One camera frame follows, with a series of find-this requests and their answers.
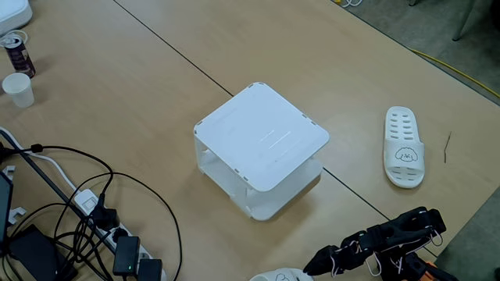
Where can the white slipper with dog print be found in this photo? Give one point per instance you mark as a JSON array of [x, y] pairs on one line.
[[265, 277], [414, 164]]

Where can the white plastic shoe rack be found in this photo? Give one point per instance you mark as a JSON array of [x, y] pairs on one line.
[[261, 136]]

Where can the small thin twig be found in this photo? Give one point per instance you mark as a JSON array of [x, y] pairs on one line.
[[447, 150]]

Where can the black power adapter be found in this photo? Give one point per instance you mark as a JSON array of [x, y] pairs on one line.
[[150, 270]]

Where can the black adapter with green light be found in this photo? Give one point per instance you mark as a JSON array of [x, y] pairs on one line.
[[126, 253]]

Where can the black plug charger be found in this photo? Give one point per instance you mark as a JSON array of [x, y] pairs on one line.
[[103, 216]]

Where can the white power strip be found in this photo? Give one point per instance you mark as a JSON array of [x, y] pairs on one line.
[[89, 203]]

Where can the grey chair leg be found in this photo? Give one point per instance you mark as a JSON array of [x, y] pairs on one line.
[[463, 23]]

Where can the black flat case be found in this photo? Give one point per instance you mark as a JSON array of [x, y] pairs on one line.
[[35, 253]]

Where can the dark laptop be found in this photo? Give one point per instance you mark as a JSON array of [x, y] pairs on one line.
[[4, 203]]

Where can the black power brick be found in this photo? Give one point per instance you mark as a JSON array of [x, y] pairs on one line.
[[2, 152]]

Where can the white paper cup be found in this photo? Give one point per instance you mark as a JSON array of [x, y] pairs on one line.
[[18, 91]]

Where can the purple drink can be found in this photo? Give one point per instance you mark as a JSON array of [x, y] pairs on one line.
[[21, 58]]

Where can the white box device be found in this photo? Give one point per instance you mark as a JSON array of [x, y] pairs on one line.
[[11, 15]]

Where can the white printed bracket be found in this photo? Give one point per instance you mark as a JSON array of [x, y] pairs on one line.
[[15, 214], [8, 171]]

